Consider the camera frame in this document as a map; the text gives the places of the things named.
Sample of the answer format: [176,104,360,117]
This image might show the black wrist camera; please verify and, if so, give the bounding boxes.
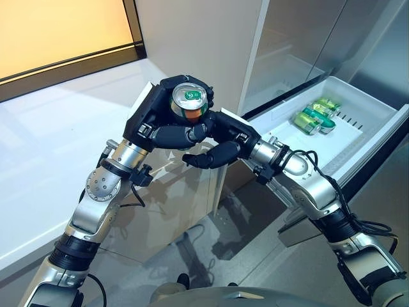
[254,165,276,187]
[130,164,154,187]

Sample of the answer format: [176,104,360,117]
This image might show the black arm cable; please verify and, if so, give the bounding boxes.
[85,272,107,307]
[286,149,401,256]

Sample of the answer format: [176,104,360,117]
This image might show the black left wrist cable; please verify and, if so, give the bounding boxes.
[123,181,146,209]

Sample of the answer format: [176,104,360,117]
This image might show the amber window with black frame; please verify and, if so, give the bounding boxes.
[0,0,148,103]

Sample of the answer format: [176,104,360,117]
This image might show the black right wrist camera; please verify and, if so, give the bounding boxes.
[254,165,276,187]

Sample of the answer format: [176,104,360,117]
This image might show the light green drink can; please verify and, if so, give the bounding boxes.
[308,98,341,118]
[291,111,322,136]

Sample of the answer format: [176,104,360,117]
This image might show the tall white cabinet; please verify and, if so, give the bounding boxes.
[134,0,272,221]

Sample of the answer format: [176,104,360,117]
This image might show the black left upper arm cable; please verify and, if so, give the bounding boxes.
[85,272,107,307]

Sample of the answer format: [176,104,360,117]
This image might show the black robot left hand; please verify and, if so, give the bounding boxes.
[123,75,215,153]

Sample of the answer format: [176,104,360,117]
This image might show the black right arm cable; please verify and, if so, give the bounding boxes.
[286,149,401,256]

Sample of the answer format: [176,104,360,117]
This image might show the dark green drink can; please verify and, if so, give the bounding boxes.
[302,107,336,134]

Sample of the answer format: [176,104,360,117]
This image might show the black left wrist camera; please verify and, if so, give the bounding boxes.
[130,164,154,187]

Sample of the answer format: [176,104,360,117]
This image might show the orange and green drink can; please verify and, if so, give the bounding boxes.
[169,82,210,124]

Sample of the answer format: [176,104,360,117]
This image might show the white counter cabinet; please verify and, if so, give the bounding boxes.
[0,57,225,266]

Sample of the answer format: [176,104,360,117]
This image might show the grey robot torso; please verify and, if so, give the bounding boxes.
[150,281,324,307]

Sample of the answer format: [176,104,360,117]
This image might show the stainless steel fridge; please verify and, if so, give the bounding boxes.
[239,0,409,119]

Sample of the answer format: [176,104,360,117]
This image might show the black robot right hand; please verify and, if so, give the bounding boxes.
[181,110,261,170]

